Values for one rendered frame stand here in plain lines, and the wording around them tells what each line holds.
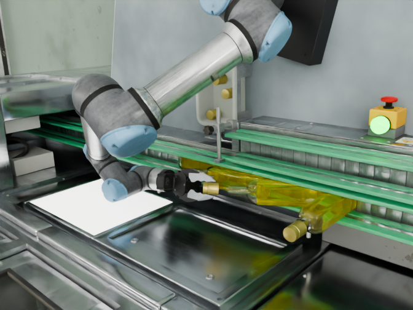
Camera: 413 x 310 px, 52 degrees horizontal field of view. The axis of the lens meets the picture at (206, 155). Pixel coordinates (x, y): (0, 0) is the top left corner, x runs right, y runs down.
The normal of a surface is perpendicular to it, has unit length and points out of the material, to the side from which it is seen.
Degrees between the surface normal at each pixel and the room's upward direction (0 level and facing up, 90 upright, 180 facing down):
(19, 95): 90
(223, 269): 90
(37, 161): 90
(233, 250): 90
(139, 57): 0
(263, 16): 48
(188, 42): 0
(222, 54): 57
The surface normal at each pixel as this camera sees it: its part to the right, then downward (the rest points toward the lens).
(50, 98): 0.74, 0.17
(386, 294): -0.04, -0.96
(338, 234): -0.67, 0.23
